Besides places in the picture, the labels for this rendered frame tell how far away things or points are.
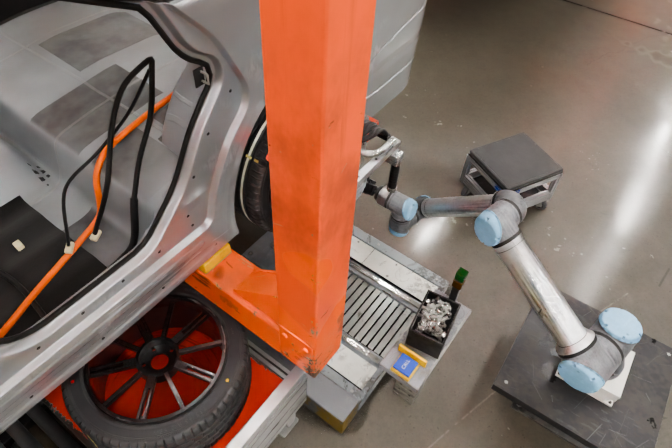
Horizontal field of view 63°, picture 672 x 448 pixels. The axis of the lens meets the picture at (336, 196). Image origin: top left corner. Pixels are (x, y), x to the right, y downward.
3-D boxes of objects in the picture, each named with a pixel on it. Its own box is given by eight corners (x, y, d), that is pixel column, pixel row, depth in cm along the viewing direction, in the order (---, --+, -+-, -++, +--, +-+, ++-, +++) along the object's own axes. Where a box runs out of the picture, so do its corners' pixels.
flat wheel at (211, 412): (142, 289, 247) (130, 257, 229) (278, 338, 233) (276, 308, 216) (40, 431, 204) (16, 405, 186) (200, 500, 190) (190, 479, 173)
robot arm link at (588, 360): (630, 367, 197) (513, 192, 197) (605, 400, 188) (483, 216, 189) (596, 367, 210) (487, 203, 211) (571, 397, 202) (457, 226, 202)
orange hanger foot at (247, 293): (210, 254, 231) (199, 197, 206) (308, 322, 211) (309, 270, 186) (180, 280, 221) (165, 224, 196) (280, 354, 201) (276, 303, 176)
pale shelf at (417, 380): (434, 292, 235) (435, 288, 232) (470, 313, 228) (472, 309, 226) (378, 367, 210) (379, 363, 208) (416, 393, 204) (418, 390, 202)
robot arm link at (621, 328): (634, 346, 213) (653, 322, 201) (612, 374, 205) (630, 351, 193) (598, 321, 221) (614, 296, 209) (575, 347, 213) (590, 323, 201)
